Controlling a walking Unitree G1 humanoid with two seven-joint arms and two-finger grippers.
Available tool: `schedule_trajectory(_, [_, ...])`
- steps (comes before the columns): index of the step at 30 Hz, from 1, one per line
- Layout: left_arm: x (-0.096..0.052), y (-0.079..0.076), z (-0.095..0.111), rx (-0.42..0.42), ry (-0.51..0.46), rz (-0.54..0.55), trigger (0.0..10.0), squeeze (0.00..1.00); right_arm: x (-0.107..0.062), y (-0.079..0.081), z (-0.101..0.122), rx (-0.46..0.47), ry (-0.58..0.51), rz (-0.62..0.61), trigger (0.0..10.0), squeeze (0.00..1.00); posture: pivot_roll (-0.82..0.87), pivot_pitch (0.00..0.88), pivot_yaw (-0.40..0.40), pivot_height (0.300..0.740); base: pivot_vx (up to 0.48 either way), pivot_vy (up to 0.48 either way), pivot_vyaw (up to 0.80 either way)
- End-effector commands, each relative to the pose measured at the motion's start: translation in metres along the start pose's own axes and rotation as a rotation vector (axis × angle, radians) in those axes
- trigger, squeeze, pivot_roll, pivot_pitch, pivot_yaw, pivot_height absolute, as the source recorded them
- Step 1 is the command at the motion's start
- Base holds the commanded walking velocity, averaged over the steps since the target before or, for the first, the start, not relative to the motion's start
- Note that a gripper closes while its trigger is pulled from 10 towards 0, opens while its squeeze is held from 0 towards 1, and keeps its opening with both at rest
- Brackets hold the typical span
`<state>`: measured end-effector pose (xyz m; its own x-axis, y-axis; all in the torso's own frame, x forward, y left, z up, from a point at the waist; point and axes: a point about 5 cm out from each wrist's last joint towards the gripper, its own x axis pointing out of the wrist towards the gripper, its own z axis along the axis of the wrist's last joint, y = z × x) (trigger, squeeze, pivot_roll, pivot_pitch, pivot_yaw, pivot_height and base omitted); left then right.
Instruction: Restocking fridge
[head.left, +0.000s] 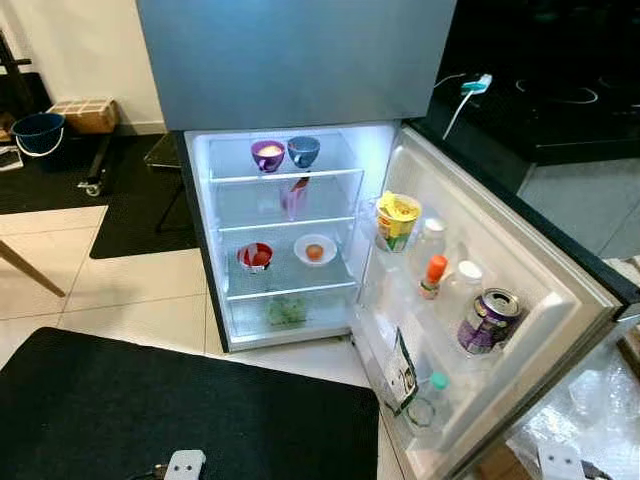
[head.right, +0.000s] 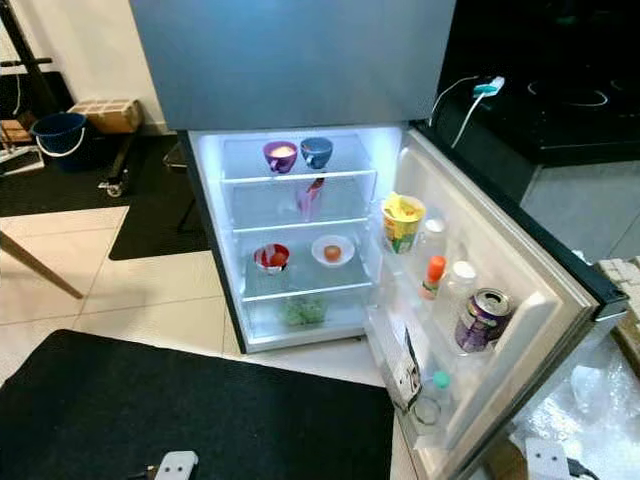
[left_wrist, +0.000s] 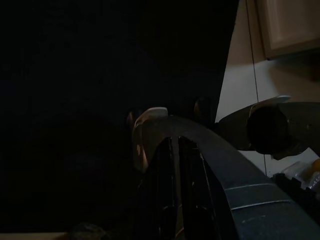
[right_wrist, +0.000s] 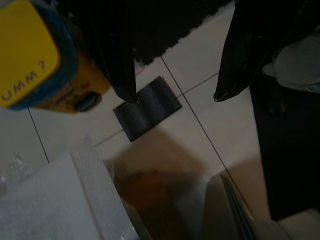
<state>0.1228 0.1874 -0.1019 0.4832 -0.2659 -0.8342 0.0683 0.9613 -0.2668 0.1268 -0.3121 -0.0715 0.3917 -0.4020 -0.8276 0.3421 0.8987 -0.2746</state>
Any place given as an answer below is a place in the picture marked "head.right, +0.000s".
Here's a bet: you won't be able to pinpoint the green snack pouch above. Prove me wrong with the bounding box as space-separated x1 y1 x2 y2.
390 328 424 411

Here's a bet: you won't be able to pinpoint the glass fridge shelf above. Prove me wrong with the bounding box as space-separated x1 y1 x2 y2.
230 180 373 233
222 135 379 186
238 235 376 301

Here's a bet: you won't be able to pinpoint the grey steel fridge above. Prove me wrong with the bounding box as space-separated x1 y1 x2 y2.
130 0 631 480

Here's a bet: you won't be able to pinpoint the clear fridge door shelf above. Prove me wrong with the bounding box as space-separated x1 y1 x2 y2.
360 330 491 471
370 215 541 386

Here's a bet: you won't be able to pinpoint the light wooden table leg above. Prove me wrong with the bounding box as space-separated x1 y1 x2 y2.
0 235 85 300

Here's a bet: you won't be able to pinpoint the black floor mat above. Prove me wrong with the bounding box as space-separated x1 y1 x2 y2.
0 140 131 218
108 135 211 263
0 328 396 480

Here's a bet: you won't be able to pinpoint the plain cardboard box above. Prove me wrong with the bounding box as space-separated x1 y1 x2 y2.
0 118 33 146

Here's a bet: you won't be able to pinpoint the blue plastic bucket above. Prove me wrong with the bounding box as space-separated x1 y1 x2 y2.
32 112 88 161

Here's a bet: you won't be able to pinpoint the cardboard box white squares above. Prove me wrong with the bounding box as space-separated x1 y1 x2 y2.
67 98 143 135

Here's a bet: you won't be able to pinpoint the red white bowl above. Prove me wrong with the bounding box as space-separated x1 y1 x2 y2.
253 243 291 274

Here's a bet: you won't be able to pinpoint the green leafy vegetables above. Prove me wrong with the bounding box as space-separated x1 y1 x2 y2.
280 297 329 328

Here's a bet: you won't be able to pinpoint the pink packet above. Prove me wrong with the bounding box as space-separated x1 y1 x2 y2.
296 178 327 222

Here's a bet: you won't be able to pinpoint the small white plate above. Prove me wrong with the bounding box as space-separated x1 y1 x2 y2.
311 234 356 268

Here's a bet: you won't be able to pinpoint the yellow green snack can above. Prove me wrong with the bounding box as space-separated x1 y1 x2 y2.
381 193 428 255

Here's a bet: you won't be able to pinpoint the clear bottle white cap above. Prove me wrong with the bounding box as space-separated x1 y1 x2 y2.
445 261 483 321
420 218 451 269

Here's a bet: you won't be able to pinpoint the small bottle orange cap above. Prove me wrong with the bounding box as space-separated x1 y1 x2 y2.
420 255 448 301

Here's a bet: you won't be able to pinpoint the clear bottle teal cap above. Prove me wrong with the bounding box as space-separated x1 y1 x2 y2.
410 371 453 431

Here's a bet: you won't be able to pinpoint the purple drink can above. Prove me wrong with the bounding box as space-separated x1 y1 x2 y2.
453 288 513 355

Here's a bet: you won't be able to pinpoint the counter with black cooktop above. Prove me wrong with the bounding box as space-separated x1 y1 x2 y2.
410 0 640 261

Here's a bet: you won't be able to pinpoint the clear plastic sheet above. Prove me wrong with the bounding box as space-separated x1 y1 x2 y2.
510 330 640 480

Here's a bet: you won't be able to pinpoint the silver long handled dustpan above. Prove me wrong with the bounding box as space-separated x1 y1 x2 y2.
0 145 41 176

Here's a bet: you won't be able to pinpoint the black steel rack frame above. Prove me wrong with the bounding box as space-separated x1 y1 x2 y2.
0 0 136 198

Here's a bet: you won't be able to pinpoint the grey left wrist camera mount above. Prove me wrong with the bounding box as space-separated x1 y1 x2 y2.
155 451 199 480

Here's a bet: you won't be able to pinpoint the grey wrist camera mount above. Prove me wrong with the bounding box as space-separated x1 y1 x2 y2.
525 440 571 480
155 451 199 480

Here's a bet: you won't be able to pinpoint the white teal plug with cord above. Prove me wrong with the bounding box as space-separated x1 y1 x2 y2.
428 75 506 149

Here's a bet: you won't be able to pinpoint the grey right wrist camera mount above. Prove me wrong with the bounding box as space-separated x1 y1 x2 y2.
525 440 571 480

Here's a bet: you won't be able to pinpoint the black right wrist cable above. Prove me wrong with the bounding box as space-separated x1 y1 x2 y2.
567 458 601 480

